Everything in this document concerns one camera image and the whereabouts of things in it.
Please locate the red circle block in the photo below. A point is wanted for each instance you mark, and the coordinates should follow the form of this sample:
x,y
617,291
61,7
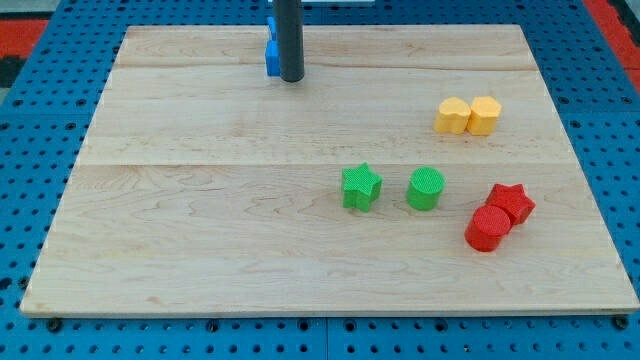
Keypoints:
x,y
488,226

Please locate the yellow heart block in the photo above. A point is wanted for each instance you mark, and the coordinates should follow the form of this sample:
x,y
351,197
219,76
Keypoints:
x,y
452,116

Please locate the red star block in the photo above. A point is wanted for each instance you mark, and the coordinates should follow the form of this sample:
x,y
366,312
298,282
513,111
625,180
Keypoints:
x,y
513,200

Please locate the blue block behind rod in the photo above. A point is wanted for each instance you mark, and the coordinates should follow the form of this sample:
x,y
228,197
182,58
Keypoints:
x,y
272,59

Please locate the yellow hexagon block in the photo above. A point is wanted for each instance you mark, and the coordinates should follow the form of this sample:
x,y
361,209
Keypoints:
x,y
485,112

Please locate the green circle block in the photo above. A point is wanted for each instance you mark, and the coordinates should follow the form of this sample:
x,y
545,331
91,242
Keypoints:
x,y
425,187

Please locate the wooden board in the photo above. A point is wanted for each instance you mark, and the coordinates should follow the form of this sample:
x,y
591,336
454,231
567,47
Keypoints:
x,y
206,189

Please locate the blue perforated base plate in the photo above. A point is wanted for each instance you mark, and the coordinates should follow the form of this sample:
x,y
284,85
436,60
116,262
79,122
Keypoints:
x,y
46,114

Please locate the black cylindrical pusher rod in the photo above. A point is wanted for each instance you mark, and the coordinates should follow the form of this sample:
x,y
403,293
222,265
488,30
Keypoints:
x,y
289,33

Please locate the green star block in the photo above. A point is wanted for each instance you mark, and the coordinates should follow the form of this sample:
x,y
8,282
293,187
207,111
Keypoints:
x,y
361,187

